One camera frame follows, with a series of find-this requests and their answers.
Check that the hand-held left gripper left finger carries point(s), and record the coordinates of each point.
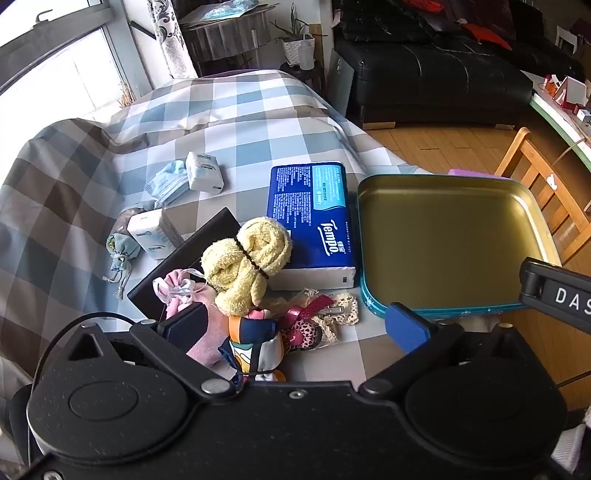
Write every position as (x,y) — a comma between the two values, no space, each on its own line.
(187,330)

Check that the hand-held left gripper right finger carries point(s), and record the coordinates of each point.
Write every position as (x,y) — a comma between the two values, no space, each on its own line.
(406,327)

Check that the orange navy printed cloth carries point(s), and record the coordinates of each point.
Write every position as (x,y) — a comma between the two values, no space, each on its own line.
(254,337)

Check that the lace ribbon hair clip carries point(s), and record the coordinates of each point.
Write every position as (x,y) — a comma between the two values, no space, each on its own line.
(341,304)

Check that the yellow towel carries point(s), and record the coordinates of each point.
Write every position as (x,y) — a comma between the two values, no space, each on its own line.
(249,267)

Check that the white tissue packet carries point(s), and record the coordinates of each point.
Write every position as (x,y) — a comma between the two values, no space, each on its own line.
(152,233)
(205,173)

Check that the light blue printed pouch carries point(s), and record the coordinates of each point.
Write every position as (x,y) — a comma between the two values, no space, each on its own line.
(122,249)

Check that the gold tin tray teal rim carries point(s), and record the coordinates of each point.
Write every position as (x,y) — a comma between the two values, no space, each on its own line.
(443,230)

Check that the leopard print hair bow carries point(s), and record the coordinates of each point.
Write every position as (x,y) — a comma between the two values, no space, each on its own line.
(302,337)

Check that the blue face mask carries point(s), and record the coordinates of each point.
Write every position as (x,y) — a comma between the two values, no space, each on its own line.
(166,184)

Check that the black box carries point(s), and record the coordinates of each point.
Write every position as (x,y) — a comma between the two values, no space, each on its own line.
(184,258)

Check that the wooden chair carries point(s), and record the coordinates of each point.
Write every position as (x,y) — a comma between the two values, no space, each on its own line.
(531,161)

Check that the blue tissue pack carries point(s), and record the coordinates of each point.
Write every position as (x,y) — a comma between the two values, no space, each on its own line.
(304,203)

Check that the green edged counter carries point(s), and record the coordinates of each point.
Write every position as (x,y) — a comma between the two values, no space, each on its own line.
(558,124)

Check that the white box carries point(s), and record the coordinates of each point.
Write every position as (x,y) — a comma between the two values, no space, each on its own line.
(572,92)

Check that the checkered tablecloth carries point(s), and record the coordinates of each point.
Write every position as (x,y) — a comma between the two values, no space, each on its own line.
(207,115)

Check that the dried reed bundle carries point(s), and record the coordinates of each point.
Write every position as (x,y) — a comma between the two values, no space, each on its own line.
(128,97)

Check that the leaning glass pane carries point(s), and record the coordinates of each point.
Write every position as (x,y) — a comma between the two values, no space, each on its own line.
(340,83)

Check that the black leather sofa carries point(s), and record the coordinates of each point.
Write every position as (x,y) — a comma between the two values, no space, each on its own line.
(438,74)

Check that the dark round plant stand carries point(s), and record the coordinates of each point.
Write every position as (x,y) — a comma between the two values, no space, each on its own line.
(302,76)

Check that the white plastic bottle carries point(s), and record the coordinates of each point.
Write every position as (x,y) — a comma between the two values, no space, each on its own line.
(307,57)

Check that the window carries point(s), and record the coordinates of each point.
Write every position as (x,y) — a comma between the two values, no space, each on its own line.
(60,69)

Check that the round table with cloth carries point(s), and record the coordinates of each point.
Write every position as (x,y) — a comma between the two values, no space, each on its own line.
(226,41)

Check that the patterned white curtain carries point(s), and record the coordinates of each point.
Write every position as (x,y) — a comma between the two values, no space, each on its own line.
(171,37)

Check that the potted plant white pot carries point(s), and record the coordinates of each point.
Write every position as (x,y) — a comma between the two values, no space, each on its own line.
(298,48)

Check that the light blue packet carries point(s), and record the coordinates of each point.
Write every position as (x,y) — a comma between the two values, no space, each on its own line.
(226,9)

